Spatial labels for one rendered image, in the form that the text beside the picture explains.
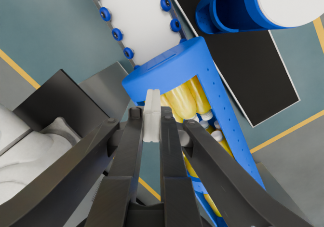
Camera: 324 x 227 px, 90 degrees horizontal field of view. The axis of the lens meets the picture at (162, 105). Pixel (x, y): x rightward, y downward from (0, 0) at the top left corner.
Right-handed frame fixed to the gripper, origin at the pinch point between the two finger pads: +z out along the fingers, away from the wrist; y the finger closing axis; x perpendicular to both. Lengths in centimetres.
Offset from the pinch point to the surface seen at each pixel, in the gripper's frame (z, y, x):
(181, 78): 22.9, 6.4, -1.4
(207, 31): 130, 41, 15
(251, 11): 47, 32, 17
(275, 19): 42, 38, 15
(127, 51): 48.1, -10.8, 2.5
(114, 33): 49, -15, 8
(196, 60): 25.4, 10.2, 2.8
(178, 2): 131, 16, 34
